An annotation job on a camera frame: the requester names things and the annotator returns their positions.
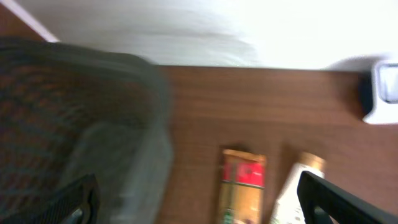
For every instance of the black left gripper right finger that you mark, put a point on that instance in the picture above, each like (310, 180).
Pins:
(323, 202)

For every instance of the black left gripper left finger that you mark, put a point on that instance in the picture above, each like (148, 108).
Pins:
(78, 202)

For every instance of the white tube with gold cap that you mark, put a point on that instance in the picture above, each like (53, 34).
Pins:
(287, 209)

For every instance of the orange red spaghetti packet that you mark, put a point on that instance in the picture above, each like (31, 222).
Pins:
(242, 188)

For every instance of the white barcode scanner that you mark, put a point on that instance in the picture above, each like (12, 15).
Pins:
(384, 93)

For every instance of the grey plastic mesh basket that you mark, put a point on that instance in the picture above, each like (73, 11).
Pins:
(69, 111)

